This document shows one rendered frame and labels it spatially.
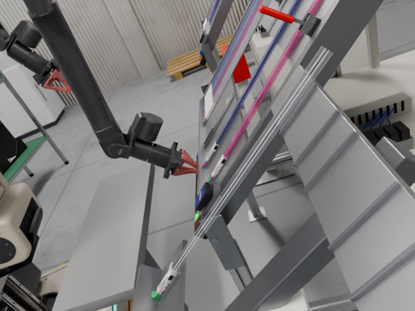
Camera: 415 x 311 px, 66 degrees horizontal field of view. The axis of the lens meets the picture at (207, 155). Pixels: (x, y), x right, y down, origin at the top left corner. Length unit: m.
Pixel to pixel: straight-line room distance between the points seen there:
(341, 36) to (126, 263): 0.75
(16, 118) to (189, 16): 2.75
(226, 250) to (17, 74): 4.33
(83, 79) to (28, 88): 4.08
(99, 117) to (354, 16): 0.57
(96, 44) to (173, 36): 1.11
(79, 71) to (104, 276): 0.54
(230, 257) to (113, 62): 4.60
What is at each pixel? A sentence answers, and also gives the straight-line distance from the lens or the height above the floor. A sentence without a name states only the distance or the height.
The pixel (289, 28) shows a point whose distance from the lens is 0.75.
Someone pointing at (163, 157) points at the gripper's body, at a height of 0.80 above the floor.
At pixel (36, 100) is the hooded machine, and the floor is 0.41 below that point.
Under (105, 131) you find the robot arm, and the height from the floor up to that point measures 0.94.
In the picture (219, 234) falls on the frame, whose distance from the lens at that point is 0.71.
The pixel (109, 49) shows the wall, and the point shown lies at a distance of 5.13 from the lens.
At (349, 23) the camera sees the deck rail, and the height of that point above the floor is 1.03.
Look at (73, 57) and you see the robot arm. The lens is 0.76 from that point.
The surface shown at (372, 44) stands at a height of 0.71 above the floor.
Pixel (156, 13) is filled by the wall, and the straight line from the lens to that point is 4.95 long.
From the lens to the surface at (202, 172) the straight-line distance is 0.87.
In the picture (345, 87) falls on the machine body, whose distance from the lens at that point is 1.30.
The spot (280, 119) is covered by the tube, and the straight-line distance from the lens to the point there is 0.41.
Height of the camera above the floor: 1.20
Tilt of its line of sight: 31 degrees down
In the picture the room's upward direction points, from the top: 24 degrees counter-clockwise
